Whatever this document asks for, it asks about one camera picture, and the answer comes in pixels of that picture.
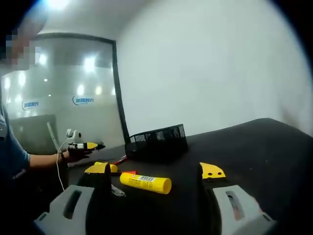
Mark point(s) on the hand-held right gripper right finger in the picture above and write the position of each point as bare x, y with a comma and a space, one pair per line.
232, 208

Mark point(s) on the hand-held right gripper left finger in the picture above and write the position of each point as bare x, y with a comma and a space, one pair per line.
73, 208

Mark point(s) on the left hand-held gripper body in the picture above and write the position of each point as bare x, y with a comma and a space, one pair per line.
74, 136

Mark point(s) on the small silver clip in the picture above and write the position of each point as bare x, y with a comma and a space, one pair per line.
118, 191

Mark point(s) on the black mesh holder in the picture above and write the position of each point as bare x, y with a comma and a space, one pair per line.
156, 144

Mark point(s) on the person's left hand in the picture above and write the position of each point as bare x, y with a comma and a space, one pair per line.
75, 155

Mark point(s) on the frosted glass partition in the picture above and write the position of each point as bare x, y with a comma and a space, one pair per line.
73, 98

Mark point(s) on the person's blue shirt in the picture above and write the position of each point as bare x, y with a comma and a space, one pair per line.
12, 151

